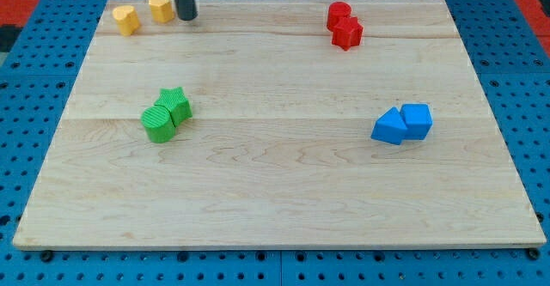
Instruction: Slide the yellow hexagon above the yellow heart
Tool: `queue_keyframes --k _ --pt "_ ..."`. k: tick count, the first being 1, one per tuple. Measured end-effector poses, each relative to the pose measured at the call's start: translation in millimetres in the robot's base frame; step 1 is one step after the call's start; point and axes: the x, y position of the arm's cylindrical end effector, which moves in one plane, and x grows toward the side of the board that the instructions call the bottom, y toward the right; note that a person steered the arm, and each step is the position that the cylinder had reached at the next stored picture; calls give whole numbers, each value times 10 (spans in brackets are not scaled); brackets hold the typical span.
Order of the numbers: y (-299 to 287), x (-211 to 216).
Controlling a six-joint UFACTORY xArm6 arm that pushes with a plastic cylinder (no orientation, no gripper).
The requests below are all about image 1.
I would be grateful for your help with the yellow hexagon block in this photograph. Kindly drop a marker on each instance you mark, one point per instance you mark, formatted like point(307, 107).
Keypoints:
point(161, 10)

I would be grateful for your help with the yellow heart block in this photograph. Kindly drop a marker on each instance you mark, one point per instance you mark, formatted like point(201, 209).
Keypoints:
point(126, 18)

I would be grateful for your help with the green star block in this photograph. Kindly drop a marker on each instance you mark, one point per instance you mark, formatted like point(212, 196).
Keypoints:
point(177, 104)

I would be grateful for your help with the green cylinder block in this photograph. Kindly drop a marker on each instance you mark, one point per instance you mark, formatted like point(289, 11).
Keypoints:
point(158, 124)

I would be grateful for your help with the red cylinder block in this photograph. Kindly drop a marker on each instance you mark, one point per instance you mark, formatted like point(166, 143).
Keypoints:
point(336, 11)

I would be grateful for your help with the light wooden board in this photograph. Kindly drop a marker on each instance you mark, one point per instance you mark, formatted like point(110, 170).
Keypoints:
point(278, 154)

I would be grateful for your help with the red star block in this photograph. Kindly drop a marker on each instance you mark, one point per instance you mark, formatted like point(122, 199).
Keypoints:
point(347, 33)

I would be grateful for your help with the blue triangle block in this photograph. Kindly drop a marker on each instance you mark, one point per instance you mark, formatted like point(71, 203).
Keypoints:
point(390, 127)

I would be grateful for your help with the blue cube block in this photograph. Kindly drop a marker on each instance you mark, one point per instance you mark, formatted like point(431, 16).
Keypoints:
point(418, 120)

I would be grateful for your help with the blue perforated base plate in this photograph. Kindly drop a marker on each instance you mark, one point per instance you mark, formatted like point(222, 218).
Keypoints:
point(41, 68)

